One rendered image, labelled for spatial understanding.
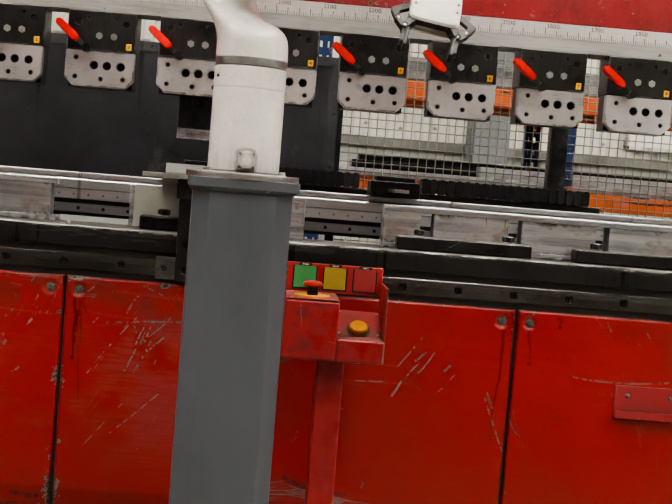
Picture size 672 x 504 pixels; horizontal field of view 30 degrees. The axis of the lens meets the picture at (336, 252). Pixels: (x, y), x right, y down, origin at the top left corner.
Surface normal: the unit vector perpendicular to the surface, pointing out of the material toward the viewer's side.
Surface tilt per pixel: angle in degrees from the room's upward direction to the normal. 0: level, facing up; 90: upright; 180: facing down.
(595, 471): 90
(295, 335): 90
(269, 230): 90
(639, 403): 90
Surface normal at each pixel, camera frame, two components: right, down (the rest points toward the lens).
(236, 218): 0.13, 0.06
